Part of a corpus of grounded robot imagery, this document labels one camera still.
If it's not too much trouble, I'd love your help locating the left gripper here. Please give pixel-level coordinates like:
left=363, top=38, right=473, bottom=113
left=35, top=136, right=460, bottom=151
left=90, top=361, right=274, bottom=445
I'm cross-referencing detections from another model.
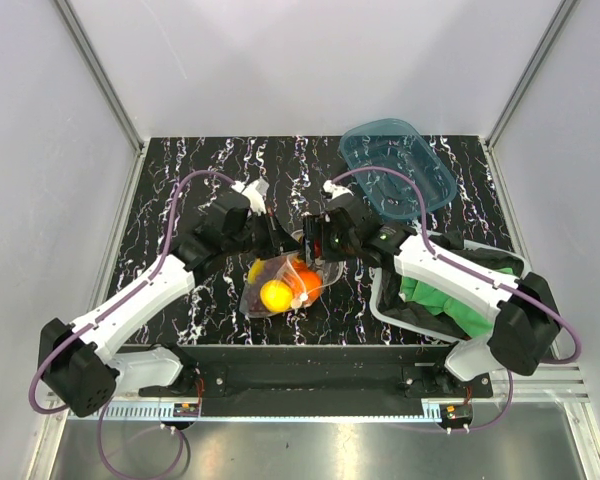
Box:
left=225, top=206, right=303, bottom=261

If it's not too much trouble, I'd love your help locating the clear zip top bag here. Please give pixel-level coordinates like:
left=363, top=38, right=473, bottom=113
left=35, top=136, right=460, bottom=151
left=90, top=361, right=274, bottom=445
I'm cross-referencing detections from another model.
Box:
left=239, top=250, right=345, bottom=319

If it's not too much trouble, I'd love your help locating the fake orange fruit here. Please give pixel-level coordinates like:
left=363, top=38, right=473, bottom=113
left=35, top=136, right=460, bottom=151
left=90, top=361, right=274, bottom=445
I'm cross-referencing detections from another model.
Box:
left=294, top=269, right=323, bottom=302

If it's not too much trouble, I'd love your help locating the yellow fake lemon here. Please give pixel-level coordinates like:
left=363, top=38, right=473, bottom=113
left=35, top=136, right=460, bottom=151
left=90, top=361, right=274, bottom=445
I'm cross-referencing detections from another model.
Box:
left=260, top=280, right=294, bottom=314

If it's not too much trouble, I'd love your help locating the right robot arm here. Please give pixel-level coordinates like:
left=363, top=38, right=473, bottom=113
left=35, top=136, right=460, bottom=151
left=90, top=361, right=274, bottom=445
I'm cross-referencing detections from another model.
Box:
left=302, top=194, right=562, bottom=397

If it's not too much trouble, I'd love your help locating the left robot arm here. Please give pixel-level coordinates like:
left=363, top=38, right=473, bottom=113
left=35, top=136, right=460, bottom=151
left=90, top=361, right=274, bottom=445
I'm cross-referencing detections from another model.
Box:
left=37, top=191, right=300, bottom=417

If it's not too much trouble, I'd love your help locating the yellow fake banana bunch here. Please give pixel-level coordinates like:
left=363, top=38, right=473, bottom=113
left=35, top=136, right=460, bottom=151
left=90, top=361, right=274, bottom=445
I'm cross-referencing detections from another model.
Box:
left=247, top=259, right=266, bottom=285

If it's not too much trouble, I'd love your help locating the purple fake grape bunch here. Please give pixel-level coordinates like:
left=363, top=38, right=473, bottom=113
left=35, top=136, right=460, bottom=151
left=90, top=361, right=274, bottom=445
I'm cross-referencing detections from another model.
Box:
left=245, top=262, right=279, bottom=312

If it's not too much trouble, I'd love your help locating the teal plastic container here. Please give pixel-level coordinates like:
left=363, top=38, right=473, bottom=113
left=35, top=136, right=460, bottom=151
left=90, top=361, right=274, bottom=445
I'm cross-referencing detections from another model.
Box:
left=339, top=118, right=457, bottom=221

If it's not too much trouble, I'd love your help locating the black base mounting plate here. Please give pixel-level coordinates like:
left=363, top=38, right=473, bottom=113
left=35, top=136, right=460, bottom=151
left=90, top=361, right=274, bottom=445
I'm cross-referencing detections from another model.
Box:
left=140, top=345, right=493, bottom=422

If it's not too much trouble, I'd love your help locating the green microfibre cloth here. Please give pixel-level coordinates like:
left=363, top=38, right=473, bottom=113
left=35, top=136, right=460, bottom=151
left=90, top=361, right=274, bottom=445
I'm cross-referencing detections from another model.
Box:
left=399, top=277, right=493, bottom=338

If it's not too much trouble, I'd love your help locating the white laundry basket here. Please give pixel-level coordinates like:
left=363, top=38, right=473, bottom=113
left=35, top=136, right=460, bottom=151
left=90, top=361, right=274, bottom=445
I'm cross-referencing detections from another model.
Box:
left=369, top=232, right=531, bottom=343

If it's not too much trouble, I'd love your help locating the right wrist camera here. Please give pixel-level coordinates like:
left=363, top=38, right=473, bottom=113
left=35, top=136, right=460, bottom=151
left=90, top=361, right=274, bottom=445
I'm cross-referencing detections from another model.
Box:
left=321, top=180, right=353, bottom=201

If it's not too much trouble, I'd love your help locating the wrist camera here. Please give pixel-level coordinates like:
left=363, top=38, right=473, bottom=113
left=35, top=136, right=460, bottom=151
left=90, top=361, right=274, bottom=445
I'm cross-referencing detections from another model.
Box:
left=232, top=178, right=269, bottom=215
left=321, top=180, right=353, bottom=201

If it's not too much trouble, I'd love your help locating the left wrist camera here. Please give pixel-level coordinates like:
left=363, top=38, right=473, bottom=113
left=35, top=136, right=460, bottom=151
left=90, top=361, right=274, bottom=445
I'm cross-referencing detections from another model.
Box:
left=232, top=178, right=269, bottom=215

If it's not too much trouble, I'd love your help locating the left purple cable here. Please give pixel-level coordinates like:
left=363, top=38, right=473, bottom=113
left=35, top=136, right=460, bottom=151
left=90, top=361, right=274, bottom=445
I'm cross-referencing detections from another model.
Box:
left=27, top=169, right=241, bottom=479

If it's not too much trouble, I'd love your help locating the purple cable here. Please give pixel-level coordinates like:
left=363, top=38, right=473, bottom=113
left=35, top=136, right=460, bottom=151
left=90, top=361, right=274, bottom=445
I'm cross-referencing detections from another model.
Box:
left=27, top=169, right=241, bottom=479
left=329, top=165, right=581, bottom=434

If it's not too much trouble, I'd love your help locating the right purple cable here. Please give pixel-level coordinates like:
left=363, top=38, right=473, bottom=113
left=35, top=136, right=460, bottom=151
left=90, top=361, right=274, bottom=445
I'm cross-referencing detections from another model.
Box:
left=329, top=165, right=581, bottom=434

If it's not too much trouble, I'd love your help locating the aluminium frame rail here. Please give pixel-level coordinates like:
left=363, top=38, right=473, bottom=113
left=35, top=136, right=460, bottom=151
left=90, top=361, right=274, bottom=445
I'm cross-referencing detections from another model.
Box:
left=54, top=0, right=149, bottom=156

